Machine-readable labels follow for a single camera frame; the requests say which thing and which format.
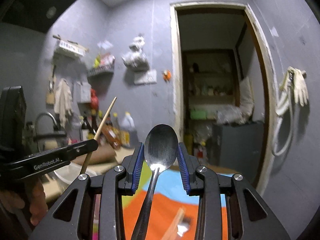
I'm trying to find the wooden chopstick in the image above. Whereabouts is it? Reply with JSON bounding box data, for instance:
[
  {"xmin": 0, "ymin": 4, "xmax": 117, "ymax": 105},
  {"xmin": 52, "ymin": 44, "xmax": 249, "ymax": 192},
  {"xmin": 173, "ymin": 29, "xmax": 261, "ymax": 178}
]
[{"xmin": 79, "ymin": 96, "xmax": 117, "ymax": 175}]

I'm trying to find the metal spoon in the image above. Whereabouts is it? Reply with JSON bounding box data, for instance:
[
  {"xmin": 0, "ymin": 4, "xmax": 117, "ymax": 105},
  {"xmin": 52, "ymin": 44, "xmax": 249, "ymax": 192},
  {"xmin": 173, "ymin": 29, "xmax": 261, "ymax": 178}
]
[{"xmin": 131, "ymin": 124, "xmax": 178, "ymax": 239}]

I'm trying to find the left hand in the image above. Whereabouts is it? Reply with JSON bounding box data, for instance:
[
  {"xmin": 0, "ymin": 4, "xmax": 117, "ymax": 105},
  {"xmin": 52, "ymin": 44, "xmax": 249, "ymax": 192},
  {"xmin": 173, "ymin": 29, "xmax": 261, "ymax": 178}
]
[{"xmin": 0, "ymin": 177, "xmax": 49, "ymax": 227}]

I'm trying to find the multicolour striped cloth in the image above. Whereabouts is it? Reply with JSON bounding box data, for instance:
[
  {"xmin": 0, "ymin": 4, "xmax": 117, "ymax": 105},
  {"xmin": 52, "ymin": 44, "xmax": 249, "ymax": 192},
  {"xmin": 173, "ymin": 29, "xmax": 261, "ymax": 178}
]
[{"xmin": 92, "ymin": 159, "xmax": 230, "ymax": 240}]

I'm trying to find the large oil jug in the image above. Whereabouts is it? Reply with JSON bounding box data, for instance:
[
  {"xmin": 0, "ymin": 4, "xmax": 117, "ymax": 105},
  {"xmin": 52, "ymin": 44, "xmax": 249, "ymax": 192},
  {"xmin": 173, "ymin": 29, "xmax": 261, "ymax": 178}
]
[{"xmin": 120, "ymin": 112, "xmax": 138, "ymax": 148}]

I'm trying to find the metal faucet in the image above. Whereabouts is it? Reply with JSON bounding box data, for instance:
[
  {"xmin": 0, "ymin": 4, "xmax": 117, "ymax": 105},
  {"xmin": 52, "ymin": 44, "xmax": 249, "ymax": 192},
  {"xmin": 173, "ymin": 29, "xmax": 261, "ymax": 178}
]
[{"xmin": 33, "ymin": 112, "xmax": 59, "ymax": 142}]

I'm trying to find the dark grey cabinet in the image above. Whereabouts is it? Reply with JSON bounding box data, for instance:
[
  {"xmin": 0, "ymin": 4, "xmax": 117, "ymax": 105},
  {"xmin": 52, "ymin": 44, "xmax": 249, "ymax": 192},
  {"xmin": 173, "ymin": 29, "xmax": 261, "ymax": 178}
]
[{"xmin": 208, "ymin": 122, "xmax": 264, "ymax": 183}]

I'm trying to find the hanging beige towel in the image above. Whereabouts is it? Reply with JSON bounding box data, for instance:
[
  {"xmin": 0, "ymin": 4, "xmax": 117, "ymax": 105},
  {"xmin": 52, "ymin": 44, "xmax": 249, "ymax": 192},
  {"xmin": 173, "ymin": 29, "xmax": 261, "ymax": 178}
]
[{"xmin": 54, "ymin": 78, "xmax": 74, "ymax": 128}]

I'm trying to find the red plastic bag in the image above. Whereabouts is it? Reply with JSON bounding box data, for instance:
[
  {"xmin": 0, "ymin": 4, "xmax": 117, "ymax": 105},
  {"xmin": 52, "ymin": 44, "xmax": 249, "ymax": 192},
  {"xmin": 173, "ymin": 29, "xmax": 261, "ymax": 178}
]
[{"xmin": 90, "ymin": 88, "xmax": 99, "ymax": 111}]

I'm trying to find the black range hood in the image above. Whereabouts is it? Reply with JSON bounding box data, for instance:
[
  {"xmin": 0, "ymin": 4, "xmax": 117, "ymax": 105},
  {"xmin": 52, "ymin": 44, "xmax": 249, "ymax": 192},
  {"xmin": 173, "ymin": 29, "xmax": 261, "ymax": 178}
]
[{"xmin": 1, "ymin": 0, "xmax": 77, "ymax": 33}]

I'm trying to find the grey plastic bag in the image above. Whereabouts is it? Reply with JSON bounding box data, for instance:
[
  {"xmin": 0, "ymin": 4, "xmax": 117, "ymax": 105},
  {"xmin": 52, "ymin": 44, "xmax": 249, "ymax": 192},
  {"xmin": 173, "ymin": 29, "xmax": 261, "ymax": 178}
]
[{"xmin": 121, "ymin": 35, "xmax": 150, "ymax": 72}]

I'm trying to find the white rubber glove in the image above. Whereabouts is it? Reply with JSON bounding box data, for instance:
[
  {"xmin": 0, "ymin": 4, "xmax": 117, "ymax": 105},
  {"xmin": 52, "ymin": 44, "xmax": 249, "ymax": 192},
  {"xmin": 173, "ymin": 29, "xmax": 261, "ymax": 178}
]
[{"xmin": 293, "ymin": 68, "xmax": 309, "ymax": 107}]

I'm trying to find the wooden door frame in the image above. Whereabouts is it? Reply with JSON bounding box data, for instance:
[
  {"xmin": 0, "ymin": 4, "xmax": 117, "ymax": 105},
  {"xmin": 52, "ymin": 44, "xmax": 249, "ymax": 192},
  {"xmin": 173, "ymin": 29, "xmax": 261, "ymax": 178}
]
[{"xmin": 170, "ymin": 1, "xmax": 278, "ymax": 196}]

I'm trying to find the white wall basket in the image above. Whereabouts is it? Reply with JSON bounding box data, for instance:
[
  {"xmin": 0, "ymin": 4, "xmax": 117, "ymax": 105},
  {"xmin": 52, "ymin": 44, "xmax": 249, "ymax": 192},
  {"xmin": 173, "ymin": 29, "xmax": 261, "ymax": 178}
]
[{"xmin": 53, "ymin": 35, "xmax": 89, "ymax": 59}]

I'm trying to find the grey wall shelf basket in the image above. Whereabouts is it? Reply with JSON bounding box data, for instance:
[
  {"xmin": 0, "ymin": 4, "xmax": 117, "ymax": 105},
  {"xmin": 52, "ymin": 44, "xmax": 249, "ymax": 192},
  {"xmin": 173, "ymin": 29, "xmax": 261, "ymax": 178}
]
[{"xmin": 87, "ymin": 53, "xmax": 116, "ymax": 77}]

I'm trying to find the wall socket plate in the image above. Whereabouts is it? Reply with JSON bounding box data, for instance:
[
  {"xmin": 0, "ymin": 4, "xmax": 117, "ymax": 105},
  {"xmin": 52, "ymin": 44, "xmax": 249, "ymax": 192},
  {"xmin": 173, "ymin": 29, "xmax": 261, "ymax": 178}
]
[{"xmin": 134, "ymin": 69, "xmax": 157, "ymax": 85}]

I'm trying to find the orange wall hook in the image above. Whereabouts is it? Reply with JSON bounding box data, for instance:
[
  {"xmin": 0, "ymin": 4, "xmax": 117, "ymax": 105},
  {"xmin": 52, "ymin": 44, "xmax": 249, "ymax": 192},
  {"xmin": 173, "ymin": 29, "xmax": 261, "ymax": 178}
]
[{"xmin": 163, "ymin": 70, "xmax": 171, "ymax": 82}]

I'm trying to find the white hose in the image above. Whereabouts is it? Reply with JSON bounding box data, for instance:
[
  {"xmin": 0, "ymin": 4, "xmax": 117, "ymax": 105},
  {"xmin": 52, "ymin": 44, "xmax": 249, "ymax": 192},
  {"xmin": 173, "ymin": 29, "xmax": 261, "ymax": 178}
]
[{"xmin": 271, "ymin": 66, "xmax": 296, "ymax": 158}]

